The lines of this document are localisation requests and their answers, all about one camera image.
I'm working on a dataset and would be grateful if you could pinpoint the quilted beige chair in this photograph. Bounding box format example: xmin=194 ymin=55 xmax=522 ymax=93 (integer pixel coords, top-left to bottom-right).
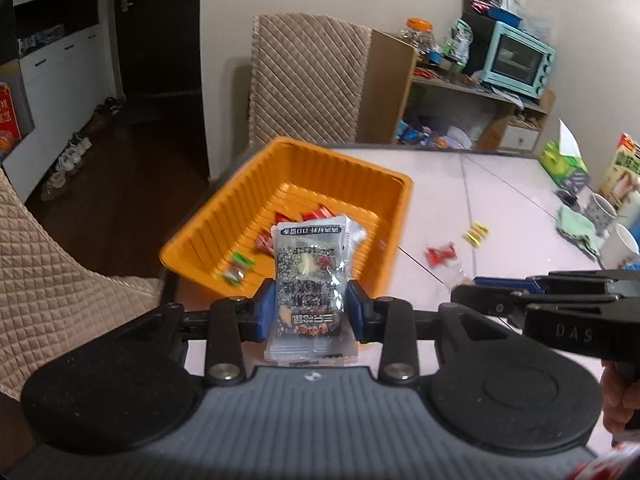
xmin=0 ymin=165 xmax=167 ymax=402
xmin=248 ymin=12 xmax=373 ymax=148

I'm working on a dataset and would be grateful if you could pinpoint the wooden shelf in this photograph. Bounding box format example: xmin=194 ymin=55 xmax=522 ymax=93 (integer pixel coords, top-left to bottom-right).
xmin=354 ymin=29 xmax=557 ymax=154

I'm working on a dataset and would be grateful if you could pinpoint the grey snack packet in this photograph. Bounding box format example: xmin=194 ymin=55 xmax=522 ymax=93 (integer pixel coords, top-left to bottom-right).
xmin=264 ymin=214 xmax=359 ymax=367

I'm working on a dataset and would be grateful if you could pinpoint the small white drawer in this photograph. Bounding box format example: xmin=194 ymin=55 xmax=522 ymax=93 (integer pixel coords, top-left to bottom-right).
xmin=499 ymin=122 xmax=544 ymax=154

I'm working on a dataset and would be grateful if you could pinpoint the white cabinet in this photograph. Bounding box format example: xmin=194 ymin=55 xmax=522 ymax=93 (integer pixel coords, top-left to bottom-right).
xmin=14 ymin=25 xmax=122 ymax=202

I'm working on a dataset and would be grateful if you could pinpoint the orange plastic tray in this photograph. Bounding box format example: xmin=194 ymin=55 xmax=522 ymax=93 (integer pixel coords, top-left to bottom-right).
xmin=159 ymin=136 xmax=415 ymax=301

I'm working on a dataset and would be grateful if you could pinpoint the green tissue box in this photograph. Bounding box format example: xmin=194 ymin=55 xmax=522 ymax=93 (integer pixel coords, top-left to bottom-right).
xmin=539 ymin=119 xmax=592 ymax=196

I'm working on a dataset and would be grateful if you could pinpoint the green cloth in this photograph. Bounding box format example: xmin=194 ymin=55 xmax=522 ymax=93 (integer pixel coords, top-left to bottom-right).
xmin=556 ymin=205 xmax=601 ymax=257

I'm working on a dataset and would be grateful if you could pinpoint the patterned grey mug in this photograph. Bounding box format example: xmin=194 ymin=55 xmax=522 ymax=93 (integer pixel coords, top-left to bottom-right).
xmin=582 ymin=192 xmax=619 ymax=237

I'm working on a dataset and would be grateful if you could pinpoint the yellow snack packet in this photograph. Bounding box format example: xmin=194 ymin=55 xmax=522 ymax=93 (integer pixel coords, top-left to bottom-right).
xmin=462 ymin=221 xmax=492 ymax=246

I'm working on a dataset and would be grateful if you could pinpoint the orange lid candy jar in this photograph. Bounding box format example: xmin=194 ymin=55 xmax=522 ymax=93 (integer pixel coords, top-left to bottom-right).
xmin=399 ymin=17 xmax=434 ymax=57

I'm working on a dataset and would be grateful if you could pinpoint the green wrapped candy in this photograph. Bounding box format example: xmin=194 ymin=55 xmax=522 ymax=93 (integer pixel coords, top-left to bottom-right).
xmin=215 ymin=252 xmax=256 ymax=287

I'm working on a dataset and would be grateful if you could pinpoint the row of shoes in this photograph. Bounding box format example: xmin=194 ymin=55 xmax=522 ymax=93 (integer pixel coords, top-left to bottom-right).
xmin=40 ymin=95 xmax=124 ymax=202

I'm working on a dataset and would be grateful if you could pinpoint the red box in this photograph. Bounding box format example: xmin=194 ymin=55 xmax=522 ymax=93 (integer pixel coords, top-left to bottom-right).
xmin=0 ymin=81 xmax=24 ymax=142

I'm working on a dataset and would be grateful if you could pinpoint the yellow snack box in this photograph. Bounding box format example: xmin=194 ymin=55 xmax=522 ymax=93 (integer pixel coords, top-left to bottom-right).
xmin=597 ymin=132 xmax=640 ymax=212

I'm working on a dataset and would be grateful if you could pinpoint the light blue toaster oven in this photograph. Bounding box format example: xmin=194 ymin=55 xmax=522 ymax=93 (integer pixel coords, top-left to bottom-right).
xmin=480 ymin=20 xmax=557 ymax=101

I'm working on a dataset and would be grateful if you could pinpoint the small red candy packet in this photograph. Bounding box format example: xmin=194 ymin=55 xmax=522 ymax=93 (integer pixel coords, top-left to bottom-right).
xmin=426 ymin=241 xmax=459 ymax=267

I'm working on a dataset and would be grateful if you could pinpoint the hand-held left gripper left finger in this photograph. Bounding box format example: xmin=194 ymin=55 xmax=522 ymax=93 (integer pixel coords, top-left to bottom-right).
xmin=117 ymin=277 xmax=278 ymax=387

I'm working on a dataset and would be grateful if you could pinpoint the white mug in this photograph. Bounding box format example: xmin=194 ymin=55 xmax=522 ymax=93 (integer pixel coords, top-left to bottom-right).
xmin=597 ymin=222 xmax=640 ymax=271

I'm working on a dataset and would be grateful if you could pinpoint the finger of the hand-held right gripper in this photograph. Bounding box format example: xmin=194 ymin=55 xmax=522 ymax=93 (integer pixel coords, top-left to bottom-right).
xmin=472 ymin=269 xmax=617 ymax=295
xmin=451 ymin=285 xmax=532 ymax=329

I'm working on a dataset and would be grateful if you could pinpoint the dark door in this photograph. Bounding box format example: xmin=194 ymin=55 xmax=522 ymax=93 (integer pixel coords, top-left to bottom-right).
xmin=114 ymin=0 xmax=202 ymax=97

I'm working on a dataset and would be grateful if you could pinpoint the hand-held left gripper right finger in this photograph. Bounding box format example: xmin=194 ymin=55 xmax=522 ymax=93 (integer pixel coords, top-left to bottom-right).
xmin=346 ymin=279 xmax=508 ymax=386

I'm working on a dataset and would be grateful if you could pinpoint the person's right hand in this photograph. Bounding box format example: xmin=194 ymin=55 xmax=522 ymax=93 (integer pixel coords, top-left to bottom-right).
xmin=600 ymin=359 xmax=640 ymax=433

